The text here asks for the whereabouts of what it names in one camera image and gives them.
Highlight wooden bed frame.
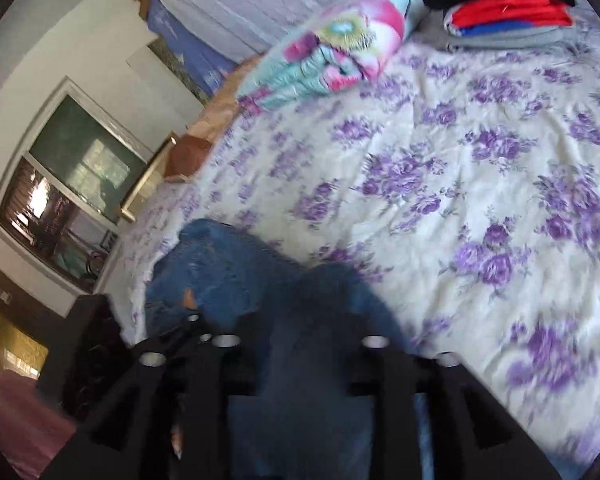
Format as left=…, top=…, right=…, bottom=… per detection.
left=118, top=133, right=212, bottom=223

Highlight white framed window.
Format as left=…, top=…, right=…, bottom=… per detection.
left=0, top=78, right=151, bottom=292

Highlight red blue folded garment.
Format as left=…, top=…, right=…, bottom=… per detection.
left=443, top=0, right=574, bottom=37

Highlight blue patterned pillow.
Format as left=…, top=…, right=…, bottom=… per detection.
left=146, top=0, right=237, bottom=104

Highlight floral folded quilt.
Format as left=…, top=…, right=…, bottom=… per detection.
left=236, top=0, right=427, bottom=114

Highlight grey folded garment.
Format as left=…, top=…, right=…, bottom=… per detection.
left=419, top=8, right=586, bottom=53

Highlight blue denim jeans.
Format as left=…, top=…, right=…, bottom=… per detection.
left=145, top=219, right=407, bottom=479

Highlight purple floral bedsheet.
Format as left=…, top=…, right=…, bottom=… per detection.
left=109, top=1, right=600, bottom=466

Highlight orange brown blanket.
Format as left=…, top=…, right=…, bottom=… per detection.
left=186, top=55, right=261, bottom=144

